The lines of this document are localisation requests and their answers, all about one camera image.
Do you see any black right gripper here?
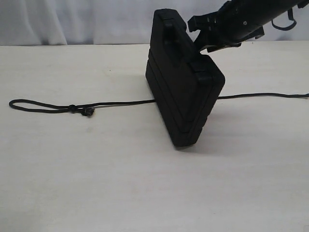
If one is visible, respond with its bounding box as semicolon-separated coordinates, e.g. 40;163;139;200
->
188;13;265;52

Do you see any black plastic carry case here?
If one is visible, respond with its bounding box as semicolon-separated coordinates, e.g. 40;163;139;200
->
145;9;225;147

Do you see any black braided rope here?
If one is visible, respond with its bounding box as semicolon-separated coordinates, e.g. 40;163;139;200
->
9;93;309;119

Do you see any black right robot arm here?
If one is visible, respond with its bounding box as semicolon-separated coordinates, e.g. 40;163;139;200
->
188;0;309;52

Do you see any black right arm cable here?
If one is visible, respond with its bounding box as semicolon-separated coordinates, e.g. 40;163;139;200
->
271;8;298;31

